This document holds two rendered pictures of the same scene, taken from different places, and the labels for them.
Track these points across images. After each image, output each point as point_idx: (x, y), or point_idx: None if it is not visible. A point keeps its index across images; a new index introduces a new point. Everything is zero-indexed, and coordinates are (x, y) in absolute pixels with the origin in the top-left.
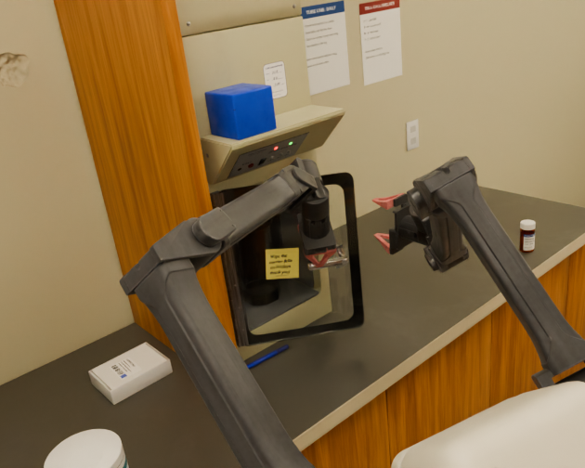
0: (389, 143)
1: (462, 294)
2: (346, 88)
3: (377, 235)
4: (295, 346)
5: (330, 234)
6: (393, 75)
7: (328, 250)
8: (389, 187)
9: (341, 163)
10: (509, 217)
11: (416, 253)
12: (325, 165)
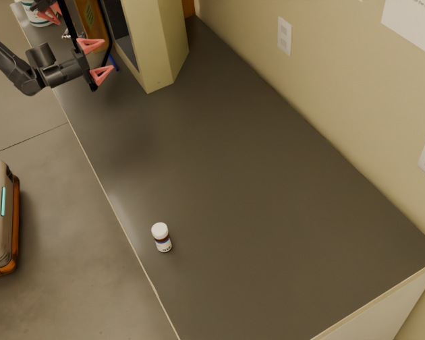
0: (395, 125)
1: (119, 168)
2: (357, 3)
3: (110, 66)
4: (117, 74)
5: (35, 4)
6: None
7: (38, 11)
8: (379, 165)
9: (330, 75)
10: (255, 270)
11: (209, 160)
12: (315, 58)
